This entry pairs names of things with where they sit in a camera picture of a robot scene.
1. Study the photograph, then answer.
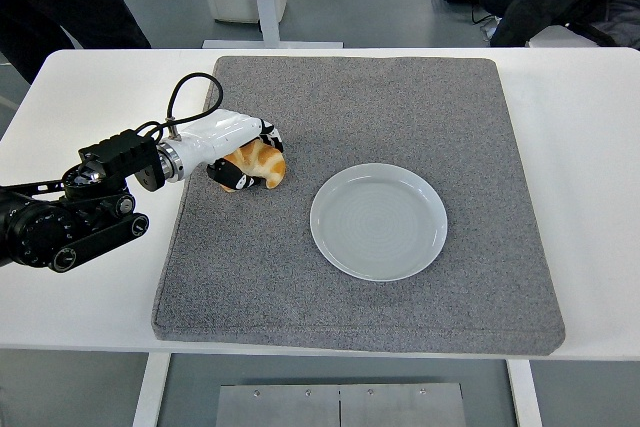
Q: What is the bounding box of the pale grey round plate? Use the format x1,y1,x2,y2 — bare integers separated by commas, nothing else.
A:
309,163,449,283

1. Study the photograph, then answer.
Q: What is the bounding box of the white seat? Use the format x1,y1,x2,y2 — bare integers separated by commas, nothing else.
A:
527,24,604,48

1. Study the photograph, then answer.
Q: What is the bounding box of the golden croissant bread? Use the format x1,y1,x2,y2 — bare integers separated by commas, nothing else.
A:
219,140,288,193

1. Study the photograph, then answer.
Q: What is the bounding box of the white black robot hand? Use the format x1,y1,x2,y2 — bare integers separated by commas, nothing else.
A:
174,109,285,192

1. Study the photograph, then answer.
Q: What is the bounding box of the white table leg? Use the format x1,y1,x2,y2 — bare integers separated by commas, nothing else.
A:
132,352,172,427
506,359,544,427

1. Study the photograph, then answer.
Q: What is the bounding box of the grey metal plate with screws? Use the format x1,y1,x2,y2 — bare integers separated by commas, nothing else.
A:
214,382,468,427

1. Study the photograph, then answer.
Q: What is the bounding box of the grey fabric mat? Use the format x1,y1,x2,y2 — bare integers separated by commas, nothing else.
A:
150,56,567,357

